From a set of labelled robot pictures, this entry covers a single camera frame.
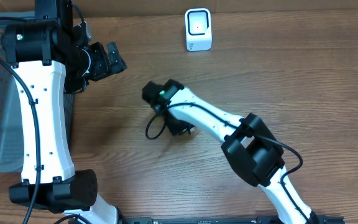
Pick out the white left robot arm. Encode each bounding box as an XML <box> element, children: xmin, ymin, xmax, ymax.
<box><xmin>2</xmin><ymin>1</ymin><xmax>127</xmax><ymax>223</ymax></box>

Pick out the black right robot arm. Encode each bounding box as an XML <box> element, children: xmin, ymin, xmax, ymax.
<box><xmin>142</xmin><ymin>80</ymin><xmax>319</xmax><ymax>223</ymax></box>

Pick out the white barcode scanner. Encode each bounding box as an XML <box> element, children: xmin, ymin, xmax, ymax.
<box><xmin>185</xmin><ymin>8</ymin><xmax>213</xmax><ymax>52</ymax></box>

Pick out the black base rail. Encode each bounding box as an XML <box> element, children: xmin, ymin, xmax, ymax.
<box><xmin>116</xmin><ymin>217</ymin><xmax>344</xmax><ymax>224</ymax></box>

